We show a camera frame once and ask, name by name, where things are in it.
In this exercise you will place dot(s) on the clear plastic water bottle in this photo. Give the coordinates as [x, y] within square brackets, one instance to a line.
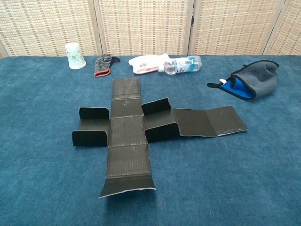
[181, 64]

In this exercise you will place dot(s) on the white paper cup green print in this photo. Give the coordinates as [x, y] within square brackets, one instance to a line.
[74, 56]

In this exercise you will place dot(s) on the grey blue cloth pouch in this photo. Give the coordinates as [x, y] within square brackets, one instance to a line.
[261, 80]

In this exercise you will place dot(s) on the beige woven folding screen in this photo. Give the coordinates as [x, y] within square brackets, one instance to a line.
[141, 23]

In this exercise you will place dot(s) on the blue carpet floor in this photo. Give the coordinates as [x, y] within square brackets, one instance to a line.
[211, 176]

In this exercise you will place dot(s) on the black foldable cardboard box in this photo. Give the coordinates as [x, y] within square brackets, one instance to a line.
[128, 131]

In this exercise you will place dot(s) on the small white tube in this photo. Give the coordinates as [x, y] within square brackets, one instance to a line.
[222, 81]

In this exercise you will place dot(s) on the white plastic package pink print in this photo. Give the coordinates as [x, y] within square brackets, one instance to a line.
[143, 63]

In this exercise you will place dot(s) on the grey knit glove orange cuff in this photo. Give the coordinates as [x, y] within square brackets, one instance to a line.
[103, 62]

